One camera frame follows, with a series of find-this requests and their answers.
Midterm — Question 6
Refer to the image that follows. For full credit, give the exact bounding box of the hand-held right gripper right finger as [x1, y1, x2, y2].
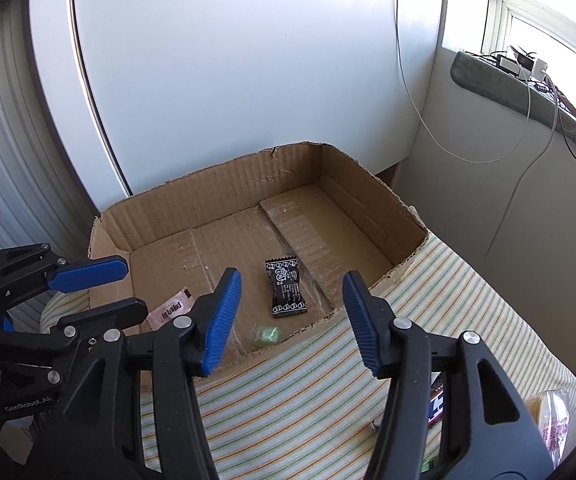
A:
[342, 271, 556, 480]

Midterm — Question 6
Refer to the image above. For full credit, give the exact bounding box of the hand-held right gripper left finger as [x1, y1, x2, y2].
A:
[33, 267, 243, 480]

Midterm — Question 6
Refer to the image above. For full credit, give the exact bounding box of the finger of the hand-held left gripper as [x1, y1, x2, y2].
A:
[0, 297, 149, 361]
[0, 244, 130, 306]

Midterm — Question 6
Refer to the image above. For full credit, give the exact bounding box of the brown cardboard box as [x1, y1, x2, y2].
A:
[88, 141, 429, 391]

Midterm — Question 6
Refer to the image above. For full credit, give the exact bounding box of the sliced bread bag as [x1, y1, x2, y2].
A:
[525, 390, 576, 480]

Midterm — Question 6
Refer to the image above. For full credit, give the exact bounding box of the green wrapped candy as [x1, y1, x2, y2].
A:
[249, 325, 283, 348]

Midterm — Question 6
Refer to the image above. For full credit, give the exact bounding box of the pink snack packet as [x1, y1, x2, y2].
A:
[147, 287, 196, 332]

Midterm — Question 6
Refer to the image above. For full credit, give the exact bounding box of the black snack packet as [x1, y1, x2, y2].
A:
[264, 256, 309, 318]

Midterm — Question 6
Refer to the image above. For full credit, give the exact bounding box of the striped bedsheet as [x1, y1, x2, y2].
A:
[38, 232, 576, 480]

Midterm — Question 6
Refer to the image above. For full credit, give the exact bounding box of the dark snack packet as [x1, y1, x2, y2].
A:
[425, 372, 449, 428]

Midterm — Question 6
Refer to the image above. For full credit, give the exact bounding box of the white cabinet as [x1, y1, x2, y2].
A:
[28, 0, 444, 211]

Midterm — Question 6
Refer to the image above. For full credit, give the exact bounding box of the grey window sill mat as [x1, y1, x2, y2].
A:
[450, 51, 576, 170]

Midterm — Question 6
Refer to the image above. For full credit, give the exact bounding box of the grey cable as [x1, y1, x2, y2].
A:
[485, 75, 561, 256]

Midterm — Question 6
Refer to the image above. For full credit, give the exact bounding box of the white cable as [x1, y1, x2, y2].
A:
[388, 0, 559, 163]

